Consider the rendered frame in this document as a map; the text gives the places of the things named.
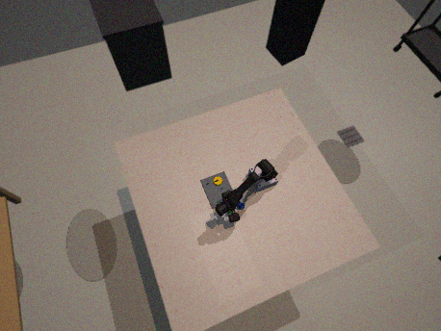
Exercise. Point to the yellow gear with black stripe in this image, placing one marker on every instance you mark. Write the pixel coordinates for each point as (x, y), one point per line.
(216, 182)

